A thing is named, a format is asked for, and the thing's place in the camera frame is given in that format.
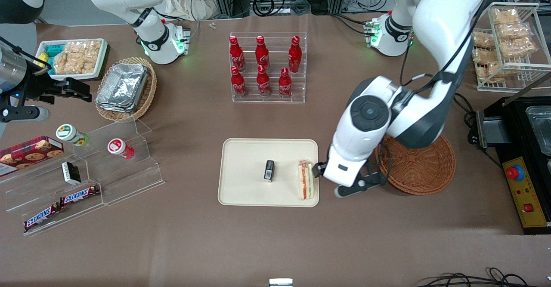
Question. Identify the light wicker basket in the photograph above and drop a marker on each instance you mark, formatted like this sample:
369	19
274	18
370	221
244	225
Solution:
146	102

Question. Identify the Snickers chocolate bar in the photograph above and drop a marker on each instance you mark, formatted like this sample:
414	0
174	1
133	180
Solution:
41	217
77	195

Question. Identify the beige cloth bag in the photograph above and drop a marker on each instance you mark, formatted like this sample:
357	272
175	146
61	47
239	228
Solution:
185	3

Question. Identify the clear acrylic bottle rack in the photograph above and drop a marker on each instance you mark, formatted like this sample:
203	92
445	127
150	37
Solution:
301	93

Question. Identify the red emergency stop button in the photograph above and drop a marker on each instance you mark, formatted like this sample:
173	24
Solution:
514	173

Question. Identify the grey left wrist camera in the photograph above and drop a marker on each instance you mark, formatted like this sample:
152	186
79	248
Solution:
357	184

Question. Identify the red lid cup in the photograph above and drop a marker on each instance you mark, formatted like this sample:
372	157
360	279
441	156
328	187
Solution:
117	146

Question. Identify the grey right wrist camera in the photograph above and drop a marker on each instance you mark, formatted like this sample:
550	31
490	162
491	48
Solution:
26	114

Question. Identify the yellow small packet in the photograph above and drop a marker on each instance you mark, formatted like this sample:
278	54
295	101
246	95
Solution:
43	60

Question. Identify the black box with grey face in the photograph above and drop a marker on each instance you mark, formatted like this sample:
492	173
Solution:
495	132

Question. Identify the teal small box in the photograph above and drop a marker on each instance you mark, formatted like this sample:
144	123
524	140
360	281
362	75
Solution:
54	49

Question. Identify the white rectangular snack tray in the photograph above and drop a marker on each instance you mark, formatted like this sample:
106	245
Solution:
104	48

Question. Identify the brown wicker basket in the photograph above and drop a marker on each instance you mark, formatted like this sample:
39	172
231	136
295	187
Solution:
422	171

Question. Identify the clear acrylic step shelf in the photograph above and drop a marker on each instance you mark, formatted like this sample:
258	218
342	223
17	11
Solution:
129	179

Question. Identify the metal pan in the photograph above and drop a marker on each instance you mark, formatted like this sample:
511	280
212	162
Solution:
540	132

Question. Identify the yellow faced control box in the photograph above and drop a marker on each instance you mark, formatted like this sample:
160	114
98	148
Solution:
527	196

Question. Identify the green lid cup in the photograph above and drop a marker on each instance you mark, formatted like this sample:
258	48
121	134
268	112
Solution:
69	133

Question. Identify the clear bag of crackers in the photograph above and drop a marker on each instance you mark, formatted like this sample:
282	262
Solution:
516	48
485	57
490	72
506	16
514	31
483	40

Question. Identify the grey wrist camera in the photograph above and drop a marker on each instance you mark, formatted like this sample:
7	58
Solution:
357	184
26	114

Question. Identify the triangular sandwich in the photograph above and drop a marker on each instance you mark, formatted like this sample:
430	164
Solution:
305	181

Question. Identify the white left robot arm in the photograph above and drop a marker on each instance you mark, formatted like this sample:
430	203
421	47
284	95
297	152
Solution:
366	140

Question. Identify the rice cracker bag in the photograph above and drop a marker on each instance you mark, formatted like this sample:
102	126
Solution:
75	57

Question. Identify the red cola bottle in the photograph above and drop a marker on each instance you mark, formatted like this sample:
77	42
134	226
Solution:
236	54
261	54
285	84
263	82
238	84
295	54

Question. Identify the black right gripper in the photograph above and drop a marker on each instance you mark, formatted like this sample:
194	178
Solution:
38	87

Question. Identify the black and white small box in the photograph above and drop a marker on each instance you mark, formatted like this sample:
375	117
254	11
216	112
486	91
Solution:
71	173

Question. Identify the aluminium foil container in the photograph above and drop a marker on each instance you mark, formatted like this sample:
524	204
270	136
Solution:
122	87

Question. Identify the beige plastic tray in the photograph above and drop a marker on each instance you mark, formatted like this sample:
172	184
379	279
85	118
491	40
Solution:
245	171

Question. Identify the red cookie box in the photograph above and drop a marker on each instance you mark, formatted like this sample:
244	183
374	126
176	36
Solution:
26	153

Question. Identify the small silver device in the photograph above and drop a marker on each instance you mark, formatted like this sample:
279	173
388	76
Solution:
280	283

